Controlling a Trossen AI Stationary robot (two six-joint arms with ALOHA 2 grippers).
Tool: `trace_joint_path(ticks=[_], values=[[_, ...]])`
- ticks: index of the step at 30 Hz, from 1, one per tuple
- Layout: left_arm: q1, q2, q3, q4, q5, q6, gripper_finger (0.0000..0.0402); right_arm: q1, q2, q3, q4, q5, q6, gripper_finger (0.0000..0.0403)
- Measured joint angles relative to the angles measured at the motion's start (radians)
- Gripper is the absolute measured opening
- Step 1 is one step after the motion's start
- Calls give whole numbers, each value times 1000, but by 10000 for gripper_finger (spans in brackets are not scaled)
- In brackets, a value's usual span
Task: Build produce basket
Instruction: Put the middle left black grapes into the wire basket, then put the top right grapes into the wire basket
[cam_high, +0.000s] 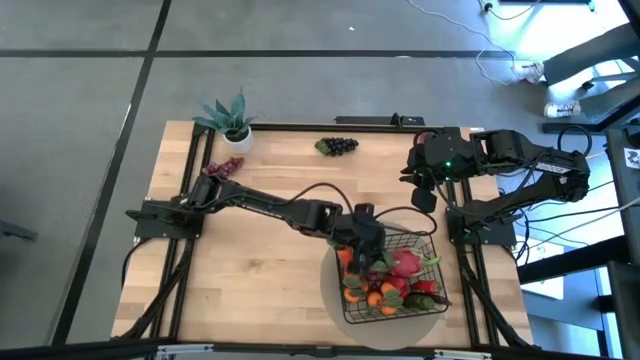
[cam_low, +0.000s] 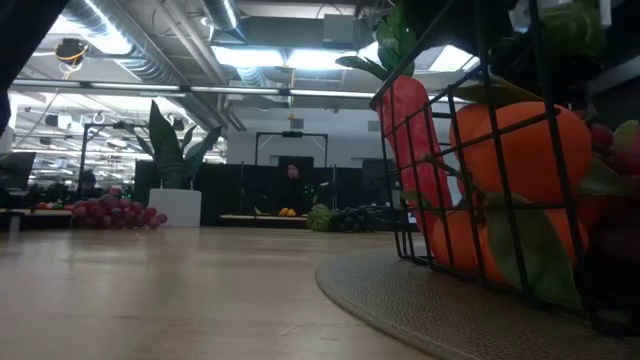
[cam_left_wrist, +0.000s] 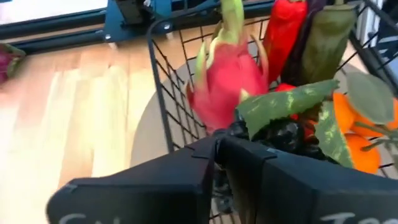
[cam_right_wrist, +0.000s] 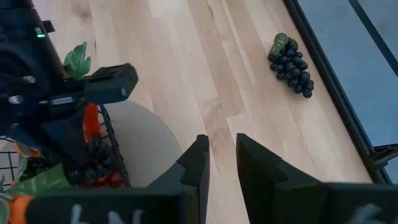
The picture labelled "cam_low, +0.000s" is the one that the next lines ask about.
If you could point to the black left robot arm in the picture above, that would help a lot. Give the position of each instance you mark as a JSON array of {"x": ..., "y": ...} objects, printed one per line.
[{"x": 25, "y": 40}]

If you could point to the grey ceiling air unit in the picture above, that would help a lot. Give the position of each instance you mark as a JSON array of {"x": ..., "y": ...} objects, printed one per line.
[{"x": 340, "y": 30}]

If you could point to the large silver ventilation duct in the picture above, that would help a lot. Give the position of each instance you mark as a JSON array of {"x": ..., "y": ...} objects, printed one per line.
[{"x": 145, "y": 65}]

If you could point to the long ceiling light strip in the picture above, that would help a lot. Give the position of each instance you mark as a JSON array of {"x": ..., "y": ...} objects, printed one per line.
[{"x": 150, "y": 86}]

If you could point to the orange toy carrot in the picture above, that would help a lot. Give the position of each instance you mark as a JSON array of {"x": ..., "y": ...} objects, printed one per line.
[{"x": 410, "y": 125}]

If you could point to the black partition wall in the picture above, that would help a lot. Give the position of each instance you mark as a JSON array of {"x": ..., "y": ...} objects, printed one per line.
[{"x": 240, "y": 190}]

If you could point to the green plant in white pot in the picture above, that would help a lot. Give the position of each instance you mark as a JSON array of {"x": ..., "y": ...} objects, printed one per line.
[{"x": 175, "y": 207}]

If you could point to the small silver ventilation duct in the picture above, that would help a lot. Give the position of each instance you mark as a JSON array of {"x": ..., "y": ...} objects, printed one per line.
[{"x": 222, "y": 12}]

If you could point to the black monitor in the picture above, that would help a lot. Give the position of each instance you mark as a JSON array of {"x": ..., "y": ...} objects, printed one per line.
[{"x": 17, "y": 167}]

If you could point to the person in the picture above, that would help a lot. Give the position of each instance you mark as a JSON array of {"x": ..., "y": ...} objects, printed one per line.
[
  {"x": 293, "y": 172},
  {"x": 87, "y": 181}
]

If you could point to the black metal frame stand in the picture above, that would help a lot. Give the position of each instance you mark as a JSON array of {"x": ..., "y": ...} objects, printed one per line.
[{"x": 292, "y": 134}]

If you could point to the round grey mat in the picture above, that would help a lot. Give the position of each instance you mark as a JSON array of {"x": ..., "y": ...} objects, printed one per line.
[{"x": 425, "y": 320}]

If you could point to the black ceiling dome device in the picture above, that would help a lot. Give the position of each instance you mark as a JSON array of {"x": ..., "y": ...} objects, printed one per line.
[{"x": 70, "y": 50}]

